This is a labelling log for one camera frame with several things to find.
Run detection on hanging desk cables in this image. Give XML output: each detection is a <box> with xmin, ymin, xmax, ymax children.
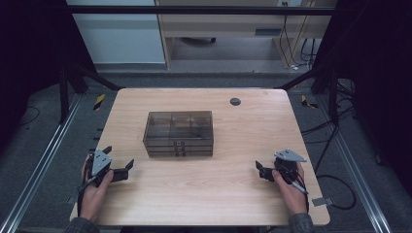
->
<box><xmin>279</xmin><ymin>14</ymin><xmax>318</xmax><ymax>71</ymax></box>

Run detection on yellow black hazard tape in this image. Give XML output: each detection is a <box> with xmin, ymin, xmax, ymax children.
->
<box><xmin>300</xmin><ymin>94</ymin><xmax>320</xmax><ymax>110</ymax></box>
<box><xmin>92</xmin><ymin>93</ymin><xmax>107</xmax><ymax>112</ymax></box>

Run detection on aluminium floor rail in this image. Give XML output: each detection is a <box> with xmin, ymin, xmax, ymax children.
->
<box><xmin>0</xmin><ymin>93</ymin><xmax>84</xmax><ymax>233</ymax></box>
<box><xmin>315</xmin><ymin>95</ymin><xmax>393</xmax><ymax>233</ymax></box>

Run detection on right hand-held gripper cable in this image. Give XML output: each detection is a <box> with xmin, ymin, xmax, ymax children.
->
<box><xmin>285</xmin><ymin>164</ymin><xmax>311</xmax><ymax>215</ymax></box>

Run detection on hand-held gripper cable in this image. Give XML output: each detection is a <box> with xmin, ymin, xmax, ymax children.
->
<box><xmin>76</xmin><ymin>176</ymin><xmax>98</xmax><ymax>218</ymax></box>
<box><xmin>285</xmin><ymin>164</ymin><xmax>311</xmax><ymax>215</ymax></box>

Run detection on black metal frame stand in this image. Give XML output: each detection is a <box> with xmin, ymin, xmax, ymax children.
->
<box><xmin>57</xmin><ymin>62</ymin><xmax>122</xmax><ymax>124</ymax></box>
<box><xmin>278</xmin><ymin>64</ymin><xmax>340</xmax><ymax>126</ymax></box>

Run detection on black horizontal frame bar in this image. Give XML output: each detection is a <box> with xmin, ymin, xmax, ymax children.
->
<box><xmin>66</xmin><ymin>5</ymin><xmax>336</xmax><ymax>16</ymax></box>

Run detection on thin black floor cable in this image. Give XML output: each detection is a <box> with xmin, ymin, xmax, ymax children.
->
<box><xmin>18</xmin><ymin>106</ymin><xmax>42</xmax><ymax>126</ymax></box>

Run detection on light wooden desk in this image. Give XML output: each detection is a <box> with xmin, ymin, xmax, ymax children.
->
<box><xmin>154</xmin><ymin>0</ymin><xmax>338</xmax><ymax>71</ymax></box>

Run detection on left hand-held gripper cable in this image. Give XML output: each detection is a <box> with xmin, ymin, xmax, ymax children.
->
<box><xmin>76</xmin><ymin>176</ymin><xmax>98</xmax><ymax>218</ymax></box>

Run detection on smoky transparent drawer organizer box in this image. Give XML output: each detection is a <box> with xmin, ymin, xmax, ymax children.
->
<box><xmin>142</xmin><ymin>111</ymin><xmax>215</xmax><ymax>158</ymax></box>

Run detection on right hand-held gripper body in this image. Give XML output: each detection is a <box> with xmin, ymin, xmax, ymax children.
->
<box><xmin>274</xmin><ymin>149</ymin><xmax>307</xmax><ymax>183</ymax></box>

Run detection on person's left hand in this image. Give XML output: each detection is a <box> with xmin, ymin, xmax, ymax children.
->
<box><xmin>79</xmin><ymin>154</ymin><xmax>115</xmax><ymax>224</ymax></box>

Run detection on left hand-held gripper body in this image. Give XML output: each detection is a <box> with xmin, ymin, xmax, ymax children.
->
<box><xmin>86</xmin><ymin>148</ymin><xmax>115</xmax><ymax>188</ymax></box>

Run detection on person's right hand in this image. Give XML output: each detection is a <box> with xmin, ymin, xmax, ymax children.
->
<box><xmin>272</xmin><ymin>163</ymin><xmax>308</xmax><ymax>216</ymax></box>

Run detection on white cabinet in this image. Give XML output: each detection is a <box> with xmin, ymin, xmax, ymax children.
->
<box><xmin>64</xmin><ymin>0</ymin><xmax>167</xmax><ymax>65</ymax></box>

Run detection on black looped floor cable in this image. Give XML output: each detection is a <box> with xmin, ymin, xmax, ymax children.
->
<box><xmin>315</xmin><ymin>174</ymin><xmax>358</xmax><ymax>211</ymax></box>

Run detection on black curtain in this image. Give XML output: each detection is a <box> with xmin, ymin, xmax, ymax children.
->
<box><xmin>312</xmin><ymin>0</ymin><xmax>412</xmax><ymax>195</ymax></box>
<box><xmin>0</xmin><ymin>0</ymin><xmax>95</xmax><ymax>153</ymax></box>

